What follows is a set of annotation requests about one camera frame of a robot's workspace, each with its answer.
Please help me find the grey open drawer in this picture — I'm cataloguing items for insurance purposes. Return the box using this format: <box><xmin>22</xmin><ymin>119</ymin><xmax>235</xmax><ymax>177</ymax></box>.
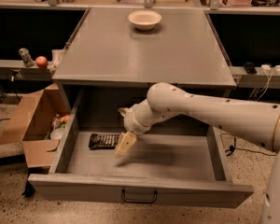
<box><xmin>29</xmin><ymin>88</ymin><xmax>253</xmax><ymax>208</ymax></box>

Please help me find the black cable on floor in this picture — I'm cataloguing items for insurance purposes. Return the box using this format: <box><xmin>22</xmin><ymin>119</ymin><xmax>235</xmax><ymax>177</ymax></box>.
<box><xmin>219</xmin><ymin>133</ymin><xmax>276</xmax><ymax>157</ymax></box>

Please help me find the black drawer handle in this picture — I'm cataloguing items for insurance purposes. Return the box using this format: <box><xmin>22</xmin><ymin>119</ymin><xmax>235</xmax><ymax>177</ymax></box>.
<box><xmin>121</xmin><ymin>189</ymin><xmax>158</xmax><ymax>203</ymax></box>

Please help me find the small grey figurine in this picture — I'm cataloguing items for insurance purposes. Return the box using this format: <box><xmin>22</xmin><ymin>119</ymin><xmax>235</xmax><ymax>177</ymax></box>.
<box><xmin>19</xmin><ymin>48</ymin><xmax>35</xmax><ymax>67</ymax></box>

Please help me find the white lid in box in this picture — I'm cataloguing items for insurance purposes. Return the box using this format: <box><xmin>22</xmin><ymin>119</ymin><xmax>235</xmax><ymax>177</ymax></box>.
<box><xmin>50</xmin><ymin>128</ymin><xmax>65</xmax><ymax>140</ymax></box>

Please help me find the red apple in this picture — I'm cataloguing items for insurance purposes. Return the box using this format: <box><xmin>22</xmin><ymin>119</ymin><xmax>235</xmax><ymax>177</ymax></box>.
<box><xmin>35</xmin><ymin>56</ymin><xmax>49</xmax><ymax>68</ymax></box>

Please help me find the white power adapter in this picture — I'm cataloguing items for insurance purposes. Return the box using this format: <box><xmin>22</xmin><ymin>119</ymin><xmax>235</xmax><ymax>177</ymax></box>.
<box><xmin>261</xmin><ymin>64</ymin><xmax>272</xmax><ymax>72</ymax></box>

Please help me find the small black device on shelf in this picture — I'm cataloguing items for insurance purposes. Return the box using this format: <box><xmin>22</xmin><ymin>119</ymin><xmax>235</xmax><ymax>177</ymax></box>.
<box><xmin>243</xmin><ymin>63</ymin><xmax>257</xmax><ymax>75</ymax></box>

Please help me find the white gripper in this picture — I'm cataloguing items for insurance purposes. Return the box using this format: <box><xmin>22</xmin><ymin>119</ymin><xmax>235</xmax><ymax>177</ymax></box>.
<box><xmin>115</xmin><ymin>105</ymin><xmax>152</xmax><ymax>157</ymax></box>

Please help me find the white ceramic bowl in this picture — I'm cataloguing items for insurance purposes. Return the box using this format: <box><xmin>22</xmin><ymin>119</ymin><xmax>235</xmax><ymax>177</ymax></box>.
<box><xmin>128</xmin><ymin>10</ymin><xmax>161</xmax><ymax>31</ymax></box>

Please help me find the grey cabinet counter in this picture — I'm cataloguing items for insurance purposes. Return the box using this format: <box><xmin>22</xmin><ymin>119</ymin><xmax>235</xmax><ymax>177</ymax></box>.
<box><xmin>51</xmin><ymin>7</ymin><xmax>237</xmax><ymax>119</ymax></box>

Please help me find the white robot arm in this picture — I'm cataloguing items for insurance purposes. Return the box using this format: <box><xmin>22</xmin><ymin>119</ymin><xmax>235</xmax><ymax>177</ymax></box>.
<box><xmin>116</xmin><ymin>83</ymin><xmax>280</xmax><ymax>224</ymax></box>

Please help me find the brown cardboard box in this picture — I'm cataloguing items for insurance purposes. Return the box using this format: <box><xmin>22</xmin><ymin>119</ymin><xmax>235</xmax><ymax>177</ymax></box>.
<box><xmin>0</xmin><ymin>84</ymin><xmax>70</xmax><ymax>168</ymax></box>

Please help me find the orange item in box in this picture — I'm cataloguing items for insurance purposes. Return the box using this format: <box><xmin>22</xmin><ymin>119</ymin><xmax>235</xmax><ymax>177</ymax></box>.
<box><xmin>60</xmin><ymin>115</ymin><xmax>69</xmax><ymax>123</ymax></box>

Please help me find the dark rxbar chocolate wrapper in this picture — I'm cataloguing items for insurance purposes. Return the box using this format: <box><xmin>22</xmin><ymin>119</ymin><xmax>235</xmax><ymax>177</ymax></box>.
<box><xmin>89</xmin><ymin>133</ymin><xmax>119</xmax><ymax>150</ymax></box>

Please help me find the clear plastic bottle in box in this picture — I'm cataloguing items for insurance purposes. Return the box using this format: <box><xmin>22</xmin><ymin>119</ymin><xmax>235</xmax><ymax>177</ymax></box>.
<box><xmin>51</xmin><ymin>114</ymin><xmax>61</xmax><ymax>130</ymax></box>

